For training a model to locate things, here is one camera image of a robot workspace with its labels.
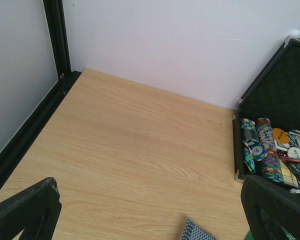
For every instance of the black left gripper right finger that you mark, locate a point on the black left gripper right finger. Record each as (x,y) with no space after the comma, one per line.
(271,211)

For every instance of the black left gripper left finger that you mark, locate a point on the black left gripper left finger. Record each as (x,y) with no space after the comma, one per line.
(33,212)

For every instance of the chip row in case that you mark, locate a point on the chip row in case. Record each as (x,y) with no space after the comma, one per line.
(249,138)
(271,167)

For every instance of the round green poker mat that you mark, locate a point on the round green poker mat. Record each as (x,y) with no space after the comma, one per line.
(249,236)

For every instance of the triangular all in button in case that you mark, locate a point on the triangular all in button in case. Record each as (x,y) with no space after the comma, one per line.
(293,164)

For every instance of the loose grey blue chip in case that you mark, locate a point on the loose grey blue chip in case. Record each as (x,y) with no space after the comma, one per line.
(259,152)

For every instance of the white dealer button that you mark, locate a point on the white dealer button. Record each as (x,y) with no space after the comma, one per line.
(293,152)

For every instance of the leftmost chip row in case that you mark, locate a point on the leftmost chip row in case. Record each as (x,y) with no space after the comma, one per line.
(249,138)

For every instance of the orange big blind button in case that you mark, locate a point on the orange big blind button in case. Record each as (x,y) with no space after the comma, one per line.
(280,136)

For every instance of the black poker chip case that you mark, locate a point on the black poker chip case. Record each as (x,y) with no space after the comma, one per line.
(274,94)

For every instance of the blue patterned card deck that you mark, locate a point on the blue patterned card deck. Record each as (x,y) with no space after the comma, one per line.
(192,232)

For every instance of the black aluminium frame post left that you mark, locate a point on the black aluminium frame post left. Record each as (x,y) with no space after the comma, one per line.
(35,74)

